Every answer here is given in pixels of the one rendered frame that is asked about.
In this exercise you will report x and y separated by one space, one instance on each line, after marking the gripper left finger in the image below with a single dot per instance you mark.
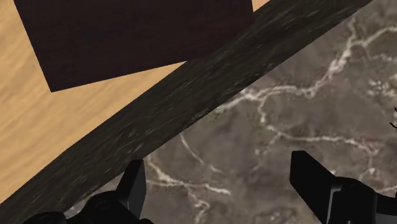
130 198

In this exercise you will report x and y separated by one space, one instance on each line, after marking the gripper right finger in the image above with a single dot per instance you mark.
316 183

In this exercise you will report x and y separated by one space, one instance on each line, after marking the dark robot stand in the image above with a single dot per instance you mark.
133 40

